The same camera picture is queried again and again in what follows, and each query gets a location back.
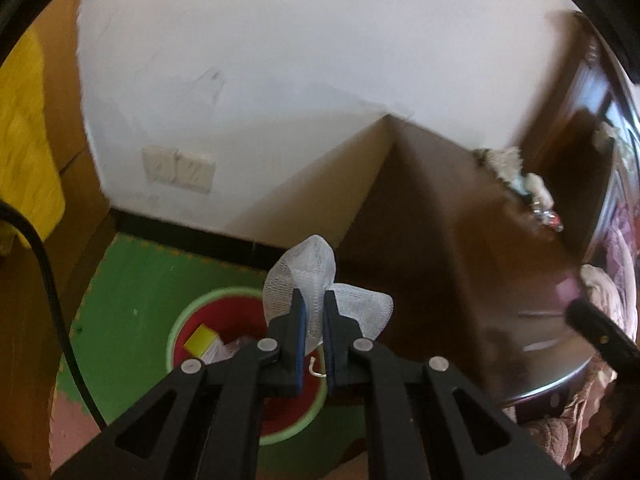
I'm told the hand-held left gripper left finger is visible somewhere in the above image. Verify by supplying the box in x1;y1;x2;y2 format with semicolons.
50;287;307;480

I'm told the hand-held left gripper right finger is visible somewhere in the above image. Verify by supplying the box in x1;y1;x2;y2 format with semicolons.
322;290;571;480

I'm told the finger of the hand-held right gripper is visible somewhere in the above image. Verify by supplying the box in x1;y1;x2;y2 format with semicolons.
562;297;640;376

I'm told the red bin with green rim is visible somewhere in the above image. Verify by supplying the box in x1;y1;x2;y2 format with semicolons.
165;287;328;446

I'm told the white foam mesh net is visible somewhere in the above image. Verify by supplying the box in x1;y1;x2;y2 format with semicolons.
262;234;393;356

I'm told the green and white carton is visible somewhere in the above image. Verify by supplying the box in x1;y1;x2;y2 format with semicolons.
184;324;221;361

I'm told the clear bottle with red label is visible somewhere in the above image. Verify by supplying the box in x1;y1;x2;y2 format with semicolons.
530;202;566;233

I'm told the pink patterned blanket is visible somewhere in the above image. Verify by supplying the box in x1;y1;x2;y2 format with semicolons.
505;262;640;471

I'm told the lilac floral frilled pillow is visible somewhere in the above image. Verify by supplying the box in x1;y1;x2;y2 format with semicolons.
602;200;640;321

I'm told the green floor mat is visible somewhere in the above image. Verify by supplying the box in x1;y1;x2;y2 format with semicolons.
60;232;371;461

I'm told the small printed plastic bag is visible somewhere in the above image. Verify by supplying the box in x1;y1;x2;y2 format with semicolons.
592;122;618;151

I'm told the wooden bed headboard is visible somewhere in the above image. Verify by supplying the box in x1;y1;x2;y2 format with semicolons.
520;10;640;266

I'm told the pink floor mat tile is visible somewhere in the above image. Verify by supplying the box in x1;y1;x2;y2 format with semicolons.
50;395;106;473

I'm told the orange wooden wardrobe door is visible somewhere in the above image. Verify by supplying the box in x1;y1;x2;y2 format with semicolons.
0;0;116;480

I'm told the yellow knitted jacket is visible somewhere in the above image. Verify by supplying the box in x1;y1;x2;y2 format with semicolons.
0;27;67;256

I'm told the beige wall socket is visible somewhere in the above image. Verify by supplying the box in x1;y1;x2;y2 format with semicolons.
175;152;217;193
142;146;178;185

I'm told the smooth black cable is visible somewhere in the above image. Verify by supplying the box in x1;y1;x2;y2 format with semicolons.
0;200;106;431

